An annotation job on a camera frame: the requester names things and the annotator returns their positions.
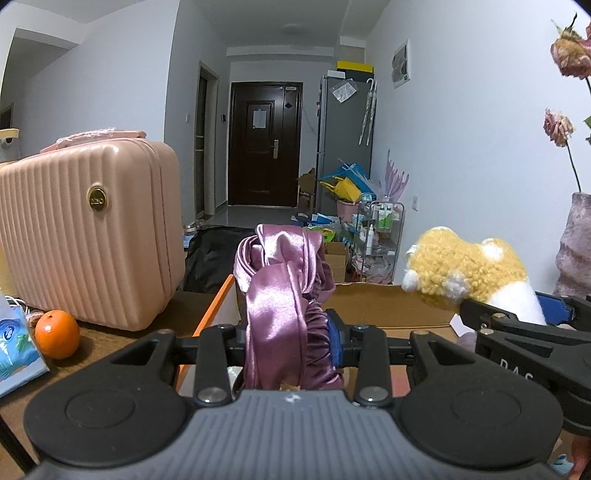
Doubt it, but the grey refrigerator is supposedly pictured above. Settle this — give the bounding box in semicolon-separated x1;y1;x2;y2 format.
316;70;376;213

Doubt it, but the orange fruit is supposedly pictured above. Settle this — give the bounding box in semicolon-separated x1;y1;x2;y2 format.
35;310;81;360

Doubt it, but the dark brown door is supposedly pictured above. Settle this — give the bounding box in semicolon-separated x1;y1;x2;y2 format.
229;82;303;208

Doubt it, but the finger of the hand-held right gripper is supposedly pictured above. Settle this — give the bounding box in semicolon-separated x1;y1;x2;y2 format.
458;298;591;346
536;294;591;331

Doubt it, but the yellow plush toy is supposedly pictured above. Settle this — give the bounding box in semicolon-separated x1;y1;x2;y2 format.
401;226;548;326

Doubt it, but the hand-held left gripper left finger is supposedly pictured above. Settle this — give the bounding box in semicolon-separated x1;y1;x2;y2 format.
108;323;247;407

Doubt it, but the pink ribbed suitcase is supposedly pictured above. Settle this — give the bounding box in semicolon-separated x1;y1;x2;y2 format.
0;138;185;332

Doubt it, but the side door frame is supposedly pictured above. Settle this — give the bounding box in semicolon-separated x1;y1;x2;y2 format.
194;61;218;220

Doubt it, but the purple satin headband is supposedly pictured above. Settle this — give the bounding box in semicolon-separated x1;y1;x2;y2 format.
233;224;347;392

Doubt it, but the orange sided cardboard box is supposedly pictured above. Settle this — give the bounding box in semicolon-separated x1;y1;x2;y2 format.
178;274;481;398

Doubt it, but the black bag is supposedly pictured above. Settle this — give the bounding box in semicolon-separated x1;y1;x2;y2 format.
184;224;259;294

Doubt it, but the purple feather decoration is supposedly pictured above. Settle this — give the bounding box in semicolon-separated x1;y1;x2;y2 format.
383;148;409;204

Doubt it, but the bunch of dried roses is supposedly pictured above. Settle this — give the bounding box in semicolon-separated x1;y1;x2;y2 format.
544;11;591;195

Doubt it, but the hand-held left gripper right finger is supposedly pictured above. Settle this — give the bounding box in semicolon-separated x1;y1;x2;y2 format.
323;309;472;409

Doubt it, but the white folded umbrella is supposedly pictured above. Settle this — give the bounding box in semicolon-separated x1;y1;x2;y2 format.
359;78;377;146

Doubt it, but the wire trolley cart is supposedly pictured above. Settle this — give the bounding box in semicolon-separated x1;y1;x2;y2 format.
358;200;406;284

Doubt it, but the pink folded cloth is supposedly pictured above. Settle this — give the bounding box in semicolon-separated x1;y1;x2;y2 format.
39;128;147;154

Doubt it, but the clear plastic pouch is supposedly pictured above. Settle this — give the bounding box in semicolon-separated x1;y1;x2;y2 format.
332;80;358;103

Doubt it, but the purple fuzzy vase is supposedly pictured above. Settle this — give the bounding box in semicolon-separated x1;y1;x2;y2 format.
553;191;591;298

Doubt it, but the pink bucket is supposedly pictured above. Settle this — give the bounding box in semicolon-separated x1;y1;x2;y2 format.
336;198;363;224

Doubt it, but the small cardboard box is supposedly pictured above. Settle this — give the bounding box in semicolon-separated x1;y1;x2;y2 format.
323;242;352;283
298;168;319;217

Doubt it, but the blue tissue packet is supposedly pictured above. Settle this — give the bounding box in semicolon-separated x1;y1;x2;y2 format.
0;295;51;398

